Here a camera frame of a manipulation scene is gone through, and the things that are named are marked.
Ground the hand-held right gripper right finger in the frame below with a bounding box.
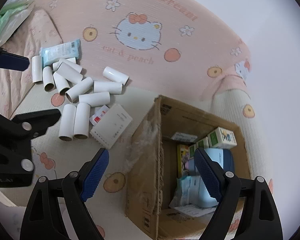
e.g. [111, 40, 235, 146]
[194, 147, 283, 240]

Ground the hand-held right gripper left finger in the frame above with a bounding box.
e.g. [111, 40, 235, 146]
[19, 148, 110, 240]

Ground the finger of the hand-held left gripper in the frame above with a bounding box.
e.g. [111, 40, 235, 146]
[0, 107, 62, 175]
[0, 40, 30, 72]

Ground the brown cardboard box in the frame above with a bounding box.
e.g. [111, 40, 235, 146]
[125, 94, 252, 240]

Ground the pile of white tubes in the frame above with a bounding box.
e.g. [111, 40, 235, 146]
[31, 55, 130, 142]

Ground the light blue label printer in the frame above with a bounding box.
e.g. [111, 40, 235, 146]
[195, 148, 234, 208]

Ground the blue face mask packet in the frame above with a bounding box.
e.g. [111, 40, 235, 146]
[170, 175, 203, 207]

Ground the yellow picture book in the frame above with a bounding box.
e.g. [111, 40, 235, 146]
[177, 144, 190, 178]

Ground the white printed paper sheet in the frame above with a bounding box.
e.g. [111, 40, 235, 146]
[175, 204, 215, 218]

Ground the green white carton with cartoon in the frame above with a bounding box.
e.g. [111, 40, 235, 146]
[207, 127, 237, 148]

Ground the green and white plastic bag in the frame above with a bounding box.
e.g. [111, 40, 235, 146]
[0, 0, 35, 43]

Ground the small white box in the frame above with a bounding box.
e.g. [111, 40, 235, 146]
[171, 132, 198, 143]

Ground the flat white box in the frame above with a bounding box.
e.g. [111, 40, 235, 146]
[90, 104, 133, 149]

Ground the light blue wipes packet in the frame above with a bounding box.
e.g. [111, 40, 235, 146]
[39, 39, 82, 68]

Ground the red and white card packet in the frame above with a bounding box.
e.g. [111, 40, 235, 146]
[89, 105, 110, 125]

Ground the pink and cream printed blanket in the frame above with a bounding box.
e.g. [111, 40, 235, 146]
[0, 0, 278, 240]

